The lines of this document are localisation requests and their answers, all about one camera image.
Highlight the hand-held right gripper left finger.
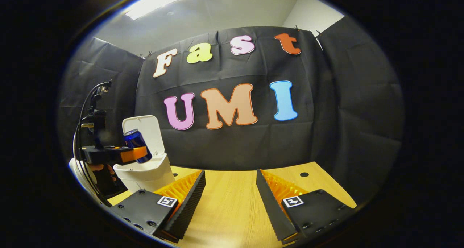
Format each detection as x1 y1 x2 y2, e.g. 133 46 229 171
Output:
110 170 206 241

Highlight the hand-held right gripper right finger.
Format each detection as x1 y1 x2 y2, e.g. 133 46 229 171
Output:
256 169 357 245

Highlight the blue pop can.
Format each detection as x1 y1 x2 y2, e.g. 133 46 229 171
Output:
123 129 153 164

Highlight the white desktop garbage bin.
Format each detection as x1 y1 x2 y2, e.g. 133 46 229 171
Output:
113 115 176 193

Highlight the wooden desktop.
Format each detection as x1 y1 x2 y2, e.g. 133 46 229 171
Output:
107 162 357 248

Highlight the black backdrop cloth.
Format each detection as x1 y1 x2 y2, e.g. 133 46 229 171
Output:
58 16 405 201

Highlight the ceiling light panel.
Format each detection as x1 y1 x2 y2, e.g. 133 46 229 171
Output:
123 0 202 21

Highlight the black cable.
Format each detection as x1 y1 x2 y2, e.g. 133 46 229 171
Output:
72 80 112 161

